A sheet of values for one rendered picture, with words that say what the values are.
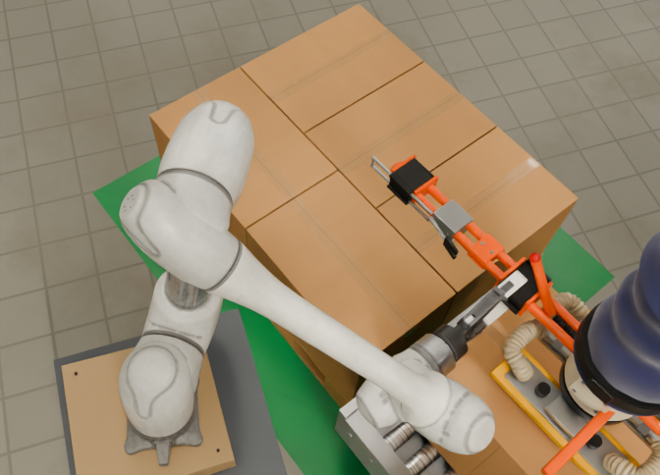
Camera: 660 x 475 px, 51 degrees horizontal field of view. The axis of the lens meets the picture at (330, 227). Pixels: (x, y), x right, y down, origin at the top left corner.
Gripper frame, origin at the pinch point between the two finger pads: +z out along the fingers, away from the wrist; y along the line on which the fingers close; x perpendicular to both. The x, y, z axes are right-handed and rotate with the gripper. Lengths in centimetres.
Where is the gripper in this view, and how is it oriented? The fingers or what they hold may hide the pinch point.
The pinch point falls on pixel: (509, 292)
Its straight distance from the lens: 154.7
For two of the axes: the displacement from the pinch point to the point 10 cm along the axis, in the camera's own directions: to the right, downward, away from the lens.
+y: -0.5, 5.1, 8.6
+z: 7.7, -5.3, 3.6
